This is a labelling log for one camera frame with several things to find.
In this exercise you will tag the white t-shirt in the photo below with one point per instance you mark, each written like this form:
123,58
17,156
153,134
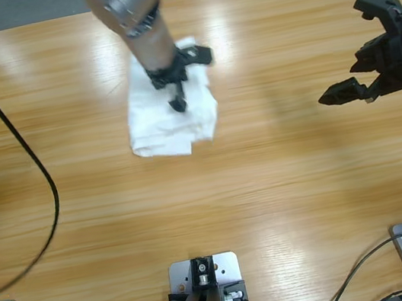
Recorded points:
167,133

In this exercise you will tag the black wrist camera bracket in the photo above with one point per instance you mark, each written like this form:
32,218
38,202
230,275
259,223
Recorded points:
200,54
377,1

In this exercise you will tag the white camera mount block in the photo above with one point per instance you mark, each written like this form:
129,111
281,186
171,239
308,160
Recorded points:
226,266

